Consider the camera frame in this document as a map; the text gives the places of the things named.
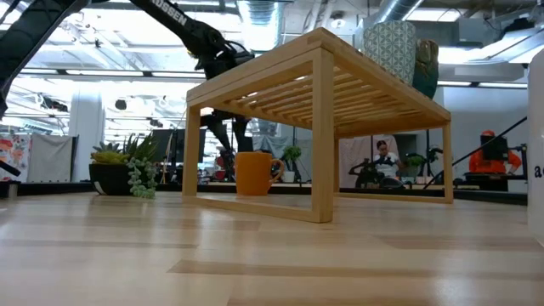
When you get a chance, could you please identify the dark olive glazed mug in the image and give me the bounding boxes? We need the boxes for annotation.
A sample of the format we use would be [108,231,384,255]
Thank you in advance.
[411,38,440,100]

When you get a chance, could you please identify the black metal bracket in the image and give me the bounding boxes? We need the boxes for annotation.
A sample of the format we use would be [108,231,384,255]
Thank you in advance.
[0,159,22,200]

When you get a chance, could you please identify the black monitor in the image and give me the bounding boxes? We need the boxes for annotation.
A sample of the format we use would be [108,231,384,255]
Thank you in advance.
[150,128,207,165]

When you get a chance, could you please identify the black aluminium table frame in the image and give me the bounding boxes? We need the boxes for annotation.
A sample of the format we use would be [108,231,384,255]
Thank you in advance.
[0,180,528,207]

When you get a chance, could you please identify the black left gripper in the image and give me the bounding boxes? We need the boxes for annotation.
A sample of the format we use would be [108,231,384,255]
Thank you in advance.
[194,33,255,153]

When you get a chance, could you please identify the succulent plant in black pot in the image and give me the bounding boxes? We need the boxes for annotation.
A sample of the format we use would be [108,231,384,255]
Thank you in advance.
[88,132,161,200]

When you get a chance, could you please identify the grey hanging cloth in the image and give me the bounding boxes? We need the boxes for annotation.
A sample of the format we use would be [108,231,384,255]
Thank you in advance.
[27,133,80,184]

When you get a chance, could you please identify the tall teal patterned mug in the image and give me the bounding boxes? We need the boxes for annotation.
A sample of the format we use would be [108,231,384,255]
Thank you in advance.
[362,20,418,86]

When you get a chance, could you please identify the white mug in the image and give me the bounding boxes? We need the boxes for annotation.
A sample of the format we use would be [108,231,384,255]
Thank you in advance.
[526,48,544,247]

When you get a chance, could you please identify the person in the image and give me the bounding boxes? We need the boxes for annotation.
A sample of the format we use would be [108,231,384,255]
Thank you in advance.
[468,129,523,175]
[372,139,403,179]

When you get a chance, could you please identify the small plant in white pot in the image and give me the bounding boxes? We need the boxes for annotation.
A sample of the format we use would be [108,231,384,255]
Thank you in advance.
[280,144,303,184]

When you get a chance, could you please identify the small green background plant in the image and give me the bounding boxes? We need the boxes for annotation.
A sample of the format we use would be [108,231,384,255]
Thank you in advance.
[403,153,428,184]

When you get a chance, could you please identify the black diagonal strut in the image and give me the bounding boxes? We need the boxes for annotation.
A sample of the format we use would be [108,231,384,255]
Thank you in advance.
[422,115,529,190]

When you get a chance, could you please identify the floral hanging cloth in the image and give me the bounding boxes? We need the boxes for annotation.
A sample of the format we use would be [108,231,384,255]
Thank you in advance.
[0,133,31,183]

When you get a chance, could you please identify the orange mug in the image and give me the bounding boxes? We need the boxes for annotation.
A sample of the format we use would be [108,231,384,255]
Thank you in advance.
[234,151,286,197]

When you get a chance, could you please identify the slatted wooden rack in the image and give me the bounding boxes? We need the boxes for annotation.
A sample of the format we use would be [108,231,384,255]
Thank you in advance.
[181,27,454,224]

